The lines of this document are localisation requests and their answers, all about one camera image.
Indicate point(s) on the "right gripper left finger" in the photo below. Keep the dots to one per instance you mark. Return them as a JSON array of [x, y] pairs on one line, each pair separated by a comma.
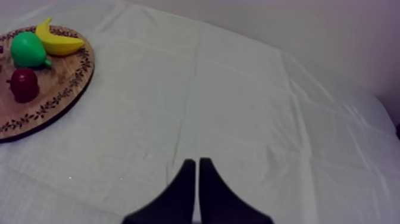
[[176, 200]]

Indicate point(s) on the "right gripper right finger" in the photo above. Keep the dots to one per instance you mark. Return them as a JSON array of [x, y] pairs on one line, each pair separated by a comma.
[[218, 203]]

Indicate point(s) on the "round wooden board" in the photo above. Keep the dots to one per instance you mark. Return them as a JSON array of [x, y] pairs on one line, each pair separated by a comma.
[[59, 84]]

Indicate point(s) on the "small red fruit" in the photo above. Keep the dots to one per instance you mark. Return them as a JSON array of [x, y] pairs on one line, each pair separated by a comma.
[[24, 85]]

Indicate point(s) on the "yellow toy banana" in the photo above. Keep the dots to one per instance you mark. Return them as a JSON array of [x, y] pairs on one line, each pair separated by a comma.
[[57, 42]]

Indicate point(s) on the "green toy pear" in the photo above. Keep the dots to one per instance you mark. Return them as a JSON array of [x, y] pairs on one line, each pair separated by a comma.
[[27, 50]]

